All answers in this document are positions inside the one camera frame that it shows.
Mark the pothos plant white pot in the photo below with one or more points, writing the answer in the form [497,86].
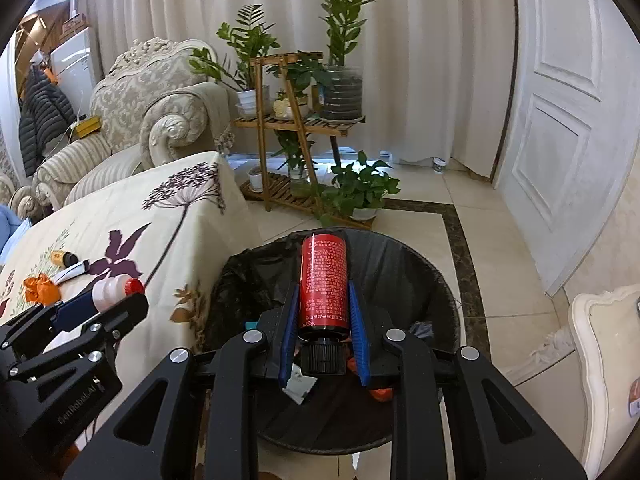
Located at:
[360,190]

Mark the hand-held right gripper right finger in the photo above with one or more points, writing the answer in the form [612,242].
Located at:
[361,350]

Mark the white bottle red cap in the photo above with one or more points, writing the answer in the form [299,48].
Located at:
[112,291]

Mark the wooden plant stand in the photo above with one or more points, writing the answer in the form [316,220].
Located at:
[260,110]

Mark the orange printed plastic bag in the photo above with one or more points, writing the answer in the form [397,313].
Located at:
[40,290]

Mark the leafy plant white pot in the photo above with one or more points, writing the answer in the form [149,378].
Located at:
[252,101]

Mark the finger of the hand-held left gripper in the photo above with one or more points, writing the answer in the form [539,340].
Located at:
[125,312]
[75,312]

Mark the plant in glass jar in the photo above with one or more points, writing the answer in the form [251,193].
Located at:
[300,175]

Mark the white air conditioner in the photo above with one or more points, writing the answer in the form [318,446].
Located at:
[72,65]

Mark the yellow bottle black cap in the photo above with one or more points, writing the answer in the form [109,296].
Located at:
[61,258]

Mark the trailing plant on stand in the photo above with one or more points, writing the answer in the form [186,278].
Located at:
[295,72]

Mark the white ornate chair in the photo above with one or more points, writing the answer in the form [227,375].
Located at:
[600,360]

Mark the small white blue box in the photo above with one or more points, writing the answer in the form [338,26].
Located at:
[70,272]

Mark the ornate beige sofa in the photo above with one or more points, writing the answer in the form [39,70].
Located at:
[22,205]

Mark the cream curtain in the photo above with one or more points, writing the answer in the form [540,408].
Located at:
[425,60]

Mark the yellow box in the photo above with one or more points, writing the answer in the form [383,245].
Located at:
[87,127]

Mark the tall plant glass pot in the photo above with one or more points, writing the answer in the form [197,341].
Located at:
[340,95]

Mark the black puffer jacket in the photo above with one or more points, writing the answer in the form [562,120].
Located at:
[45,110]

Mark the small white cup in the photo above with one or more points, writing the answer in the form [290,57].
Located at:
[439,165]

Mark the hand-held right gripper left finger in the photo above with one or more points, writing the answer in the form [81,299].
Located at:
[287,345]

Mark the red bottle black cap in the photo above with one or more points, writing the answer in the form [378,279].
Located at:
[322,285]

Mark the light blue cloth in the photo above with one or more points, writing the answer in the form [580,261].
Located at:
[7,230]

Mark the small white pot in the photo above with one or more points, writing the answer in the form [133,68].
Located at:
[256,180]

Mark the white wrapper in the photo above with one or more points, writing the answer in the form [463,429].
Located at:
[300,385]

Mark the white panel door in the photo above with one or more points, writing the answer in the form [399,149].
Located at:
[565,110]

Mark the small yellow pot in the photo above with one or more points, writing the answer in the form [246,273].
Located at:
[281,107]

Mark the ornate beige armchair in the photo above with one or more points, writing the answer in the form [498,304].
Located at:
[150,90]

